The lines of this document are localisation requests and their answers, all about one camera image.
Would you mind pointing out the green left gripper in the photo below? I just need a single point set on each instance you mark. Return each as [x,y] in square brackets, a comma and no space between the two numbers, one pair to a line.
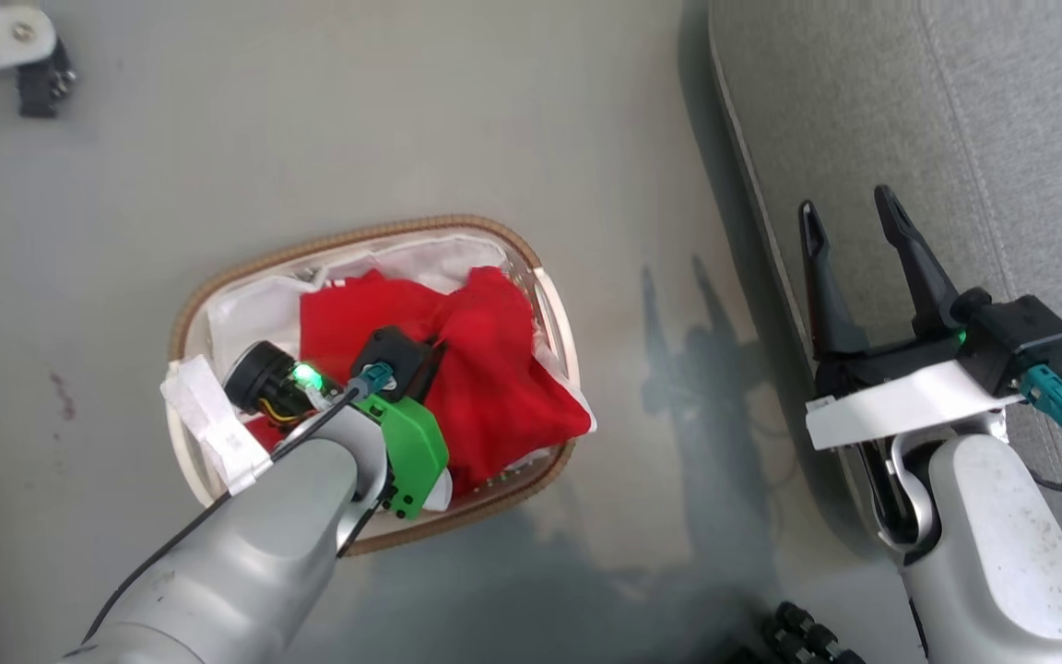
[413,452]

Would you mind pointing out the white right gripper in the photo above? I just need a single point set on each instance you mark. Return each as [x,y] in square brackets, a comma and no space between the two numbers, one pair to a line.
[909,406]

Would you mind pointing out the red garment with white trim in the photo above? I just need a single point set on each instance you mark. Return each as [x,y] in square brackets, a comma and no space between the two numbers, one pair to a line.
[494,369]

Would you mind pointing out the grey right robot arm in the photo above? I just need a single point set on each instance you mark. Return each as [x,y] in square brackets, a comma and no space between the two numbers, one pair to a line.
[1001,553]

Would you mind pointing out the black robot base connectors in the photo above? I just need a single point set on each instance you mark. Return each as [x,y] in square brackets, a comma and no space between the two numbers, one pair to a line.
[808,636]

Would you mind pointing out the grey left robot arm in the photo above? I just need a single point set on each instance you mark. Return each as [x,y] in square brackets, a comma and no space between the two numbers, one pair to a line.
[245,563]

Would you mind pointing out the white basket with brown rim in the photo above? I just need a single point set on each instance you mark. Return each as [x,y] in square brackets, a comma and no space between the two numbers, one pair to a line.
[513,496]

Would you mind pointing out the white cloth basket liner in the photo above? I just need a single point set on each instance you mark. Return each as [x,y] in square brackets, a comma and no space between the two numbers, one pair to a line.
[254,314]

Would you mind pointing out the grey fabric sofa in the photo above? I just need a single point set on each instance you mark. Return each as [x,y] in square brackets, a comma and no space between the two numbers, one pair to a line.
[863,111]

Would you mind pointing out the black caster wheel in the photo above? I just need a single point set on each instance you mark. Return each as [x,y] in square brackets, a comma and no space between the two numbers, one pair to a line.
[38,88]

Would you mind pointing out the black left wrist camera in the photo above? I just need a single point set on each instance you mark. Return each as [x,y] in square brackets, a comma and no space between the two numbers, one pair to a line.
[395,355]

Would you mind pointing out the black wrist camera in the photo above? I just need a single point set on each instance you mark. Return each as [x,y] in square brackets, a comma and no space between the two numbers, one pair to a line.
[395,355]
[1020,341]

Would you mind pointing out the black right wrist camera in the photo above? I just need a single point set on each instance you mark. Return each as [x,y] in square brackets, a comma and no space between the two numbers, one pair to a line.
[1020,341]

